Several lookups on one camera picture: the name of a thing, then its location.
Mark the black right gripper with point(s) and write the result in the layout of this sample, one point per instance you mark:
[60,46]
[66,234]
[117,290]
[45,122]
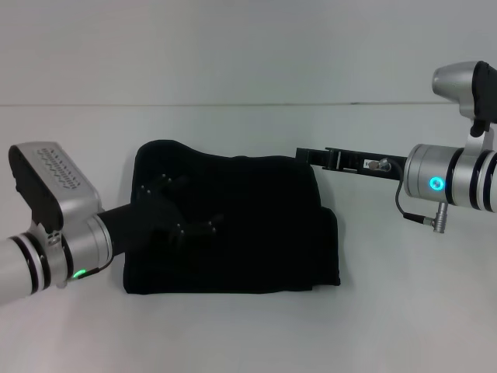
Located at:
[361,165]

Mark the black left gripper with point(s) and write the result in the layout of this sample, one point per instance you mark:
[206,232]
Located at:
[140,221]

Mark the black t-shirt with white print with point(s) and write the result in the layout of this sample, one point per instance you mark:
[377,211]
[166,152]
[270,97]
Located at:
[240,225]

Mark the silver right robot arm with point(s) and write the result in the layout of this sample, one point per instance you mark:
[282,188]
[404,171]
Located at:
[454,178]

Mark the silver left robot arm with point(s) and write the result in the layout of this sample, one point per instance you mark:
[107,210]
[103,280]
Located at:
[46,258]

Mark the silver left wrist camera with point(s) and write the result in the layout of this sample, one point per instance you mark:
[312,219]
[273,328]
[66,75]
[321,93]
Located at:
[54,182]

